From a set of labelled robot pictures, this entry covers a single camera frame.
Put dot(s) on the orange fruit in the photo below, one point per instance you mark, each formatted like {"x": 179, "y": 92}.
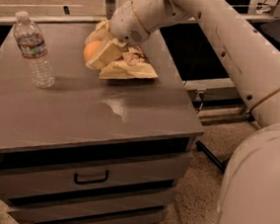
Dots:
{"x": 91, "y": 48}

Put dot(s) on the clear plastic water bottle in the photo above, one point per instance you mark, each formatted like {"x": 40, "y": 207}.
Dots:
{"x": 34, "y": 50}

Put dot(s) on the grey drawer cabinet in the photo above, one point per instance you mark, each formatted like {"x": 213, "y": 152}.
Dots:
{"x": 139, "y": 130}

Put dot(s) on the black stand legs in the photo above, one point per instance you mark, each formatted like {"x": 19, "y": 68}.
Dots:
{"x": 222, "y": 166}

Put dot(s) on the brown yellow chip bag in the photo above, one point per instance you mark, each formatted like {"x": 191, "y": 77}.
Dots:
{"x": 133, "y": 64}

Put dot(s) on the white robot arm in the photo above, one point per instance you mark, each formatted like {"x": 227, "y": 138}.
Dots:
{"x": 250, "y": 191}

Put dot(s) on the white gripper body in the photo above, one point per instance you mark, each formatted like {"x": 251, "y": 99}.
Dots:
{"x": 125, "y": 23}

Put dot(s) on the black drawer handle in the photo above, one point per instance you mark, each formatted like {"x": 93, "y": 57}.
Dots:
{"x": 93, "y": 179}

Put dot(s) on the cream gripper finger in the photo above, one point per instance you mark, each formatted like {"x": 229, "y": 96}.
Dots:
{"x": 109, "y": 52}
{"x": 100, "y": 32}

